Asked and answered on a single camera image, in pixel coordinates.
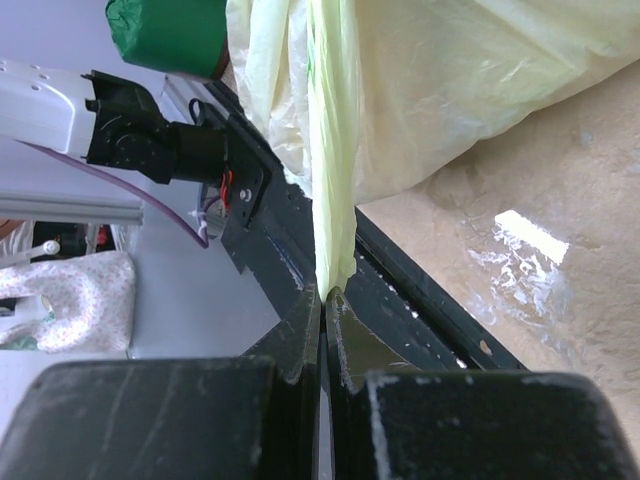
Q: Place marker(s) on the white floral cloth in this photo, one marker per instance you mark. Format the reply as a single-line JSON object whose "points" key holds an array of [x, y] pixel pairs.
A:
{"points": [[92, 298]]}

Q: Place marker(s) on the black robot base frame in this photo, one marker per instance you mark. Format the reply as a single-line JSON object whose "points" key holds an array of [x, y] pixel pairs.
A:
{"points": [[268, 231]]}

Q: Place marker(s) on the green cloth bundle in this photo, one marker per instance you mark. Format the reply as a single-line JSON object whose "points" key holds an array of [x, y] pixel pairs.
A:
{"points": [[182, 37]]}

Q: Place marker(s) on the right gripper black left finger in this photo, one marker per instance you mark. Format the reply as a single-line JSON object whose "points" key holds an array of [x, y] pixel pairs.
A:
{"points": [[254, 416]]}

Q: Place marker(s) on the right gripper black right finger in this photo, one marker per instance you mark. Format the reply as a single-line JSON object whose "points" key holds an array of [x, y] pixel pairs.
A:
{"points": [[391, 420]]}

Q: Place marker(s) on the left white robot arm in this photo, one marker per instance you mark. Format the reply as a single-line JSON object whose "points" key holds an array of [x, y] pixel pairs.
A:
{"points": [[108, 121]]}

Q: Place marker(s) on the light green plastic bag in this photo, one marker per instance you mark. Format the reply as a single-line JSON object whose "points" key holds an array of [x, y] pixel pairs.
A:
{"points": [[361, 100]]}

